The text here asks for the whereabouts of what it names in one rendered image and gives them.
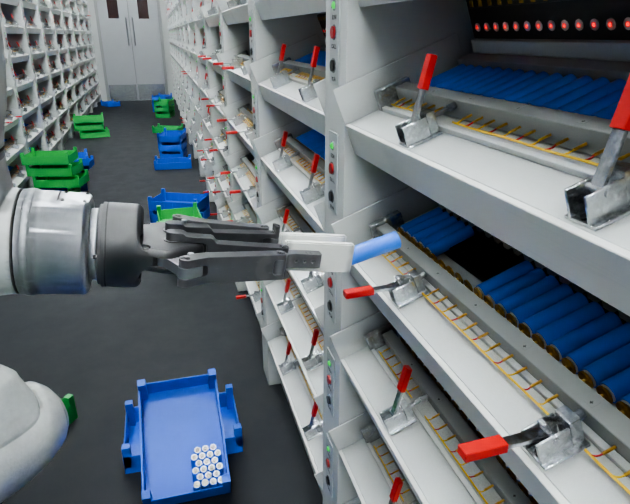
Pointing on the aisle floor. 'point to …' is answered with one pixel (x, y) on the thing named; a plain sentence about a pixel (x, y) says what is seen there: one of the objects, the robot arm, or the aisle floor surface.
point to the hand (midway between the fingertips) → (314, 252)
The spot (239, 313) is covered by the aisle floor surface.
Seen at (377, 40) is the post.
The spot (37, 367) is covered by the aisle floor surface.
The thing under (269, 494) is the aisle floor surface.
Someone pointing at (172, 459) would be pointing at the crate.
